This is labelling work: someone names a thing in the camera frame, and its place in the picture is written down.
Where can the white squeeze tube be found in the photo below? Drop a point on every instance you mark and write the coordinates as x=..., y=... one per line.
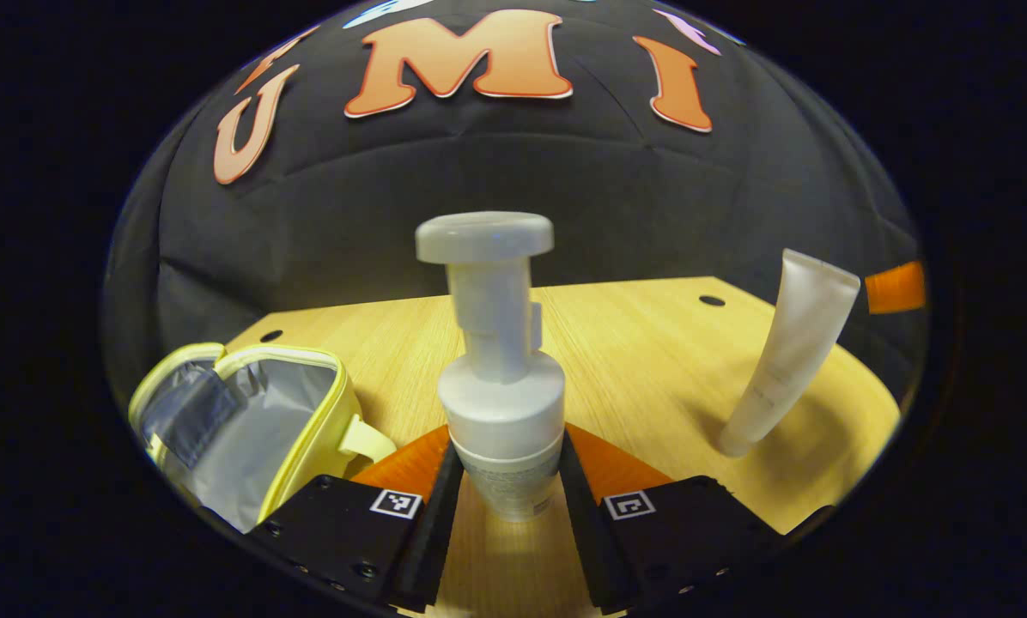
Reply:
x=793, y=352

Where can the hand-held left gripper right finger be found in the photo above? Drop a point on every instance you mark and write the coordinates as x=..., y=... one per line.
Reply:
x=586, y=532

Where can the pale yellow suitcase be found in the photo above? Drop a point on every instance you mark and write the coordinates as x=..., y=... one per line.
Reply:
x=307, y=429

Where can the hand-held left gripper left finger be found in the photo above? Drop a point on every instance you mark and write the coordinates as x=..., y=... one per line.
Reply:
x=436, y=532

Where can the white pump bottle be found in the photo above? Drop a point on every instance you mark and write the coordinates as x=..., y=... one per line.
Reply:
x=501, y=403

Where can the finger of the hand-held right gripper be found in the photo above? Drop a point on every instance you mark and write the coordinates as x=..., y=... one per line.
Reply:
x=896, y=287

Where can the black backdrop cloth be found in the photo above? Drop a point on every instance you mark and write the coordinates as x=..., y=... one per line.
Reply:
x=565, y=197

